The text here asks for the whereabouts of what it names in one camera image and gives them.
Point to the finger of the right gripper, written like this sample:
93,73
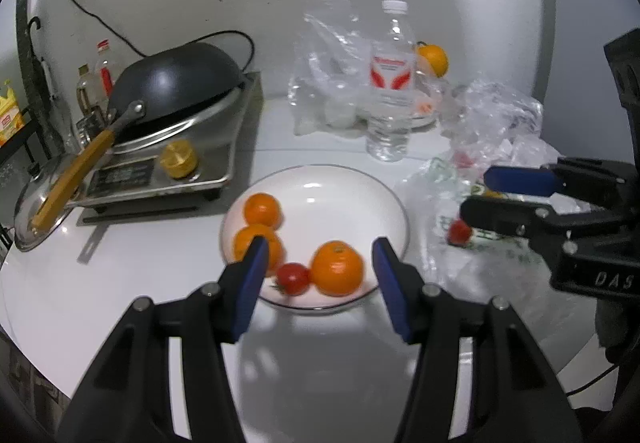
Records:
507,217
522,181

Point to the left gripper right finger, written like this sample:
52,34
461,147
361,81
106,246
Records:
515,396

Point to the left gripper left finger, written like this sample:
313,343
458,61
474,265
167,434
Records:
124,394

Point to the red cherry tomato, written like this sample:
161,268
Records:
459,233
293,279

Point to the small yellow kumquat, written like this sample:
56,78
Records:
492,194

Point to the red tomato in bag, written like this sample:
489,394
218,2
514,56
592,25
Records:
461,160

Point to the printed plastic fruit bag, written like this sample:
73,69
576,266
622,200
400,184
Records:
432,197

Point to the crumpled clear plastic bag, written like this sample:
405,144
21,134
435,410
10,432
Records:
495,124

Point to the small plate with peels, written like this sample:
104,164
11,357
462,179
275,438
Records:
425,108

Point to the large orange with leaf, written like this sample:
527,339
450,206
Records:
432,59

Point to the white round plate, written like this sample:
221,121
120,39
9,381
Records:
321,203

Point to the clear plastic water bottle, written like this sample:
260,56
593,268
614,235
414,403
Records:
392,71

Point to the steel pot lid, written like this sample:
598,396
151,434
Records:
33,195

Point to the silver induction cooker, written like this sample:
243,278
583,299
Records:
195,156

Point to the black metal rack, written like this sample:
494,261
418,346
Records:
23,149

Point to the yellow detergent bottle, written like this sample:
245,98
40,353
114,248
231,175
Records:
11,118

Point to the dark oil bottle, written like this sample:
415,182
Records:
89,91

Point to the black umbrella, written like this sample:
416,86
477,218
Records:
38,87

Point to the black wok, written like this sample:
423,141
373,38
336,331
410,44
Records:
150,95

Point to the red label sauce bottle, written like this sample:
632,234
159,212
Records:
106,67

